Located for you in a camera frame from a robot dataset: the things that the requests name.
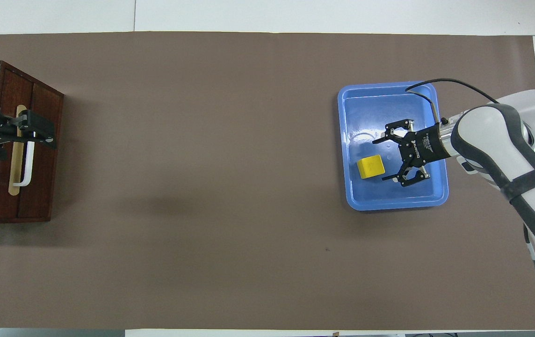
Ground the brown table mat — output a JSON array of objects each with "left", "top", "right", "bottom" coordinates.
[{"left": 0, "top": 31, "right": 535, "bottom": 331}]

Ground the yellow cube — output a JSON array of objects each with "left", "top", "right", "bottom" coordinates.
[{"left": 356, "top": 154, "right": 386, "bottom": 180}]

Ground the wooden drawer with white handle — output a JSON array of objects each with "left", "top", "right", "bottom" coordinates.
[{"left": 0, "top": 60, "right": 65, "bottom": 222}]

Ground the blue plastic tray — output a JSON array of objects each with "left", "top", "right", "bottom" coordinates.
[{"left": 337, "top": 81, "right": 450, "bottom": 212}]

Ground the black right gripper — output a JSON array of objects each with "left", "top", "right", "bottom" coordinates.
[{"left": 372, "top": 119, "right": 449, "bottom": 188}]

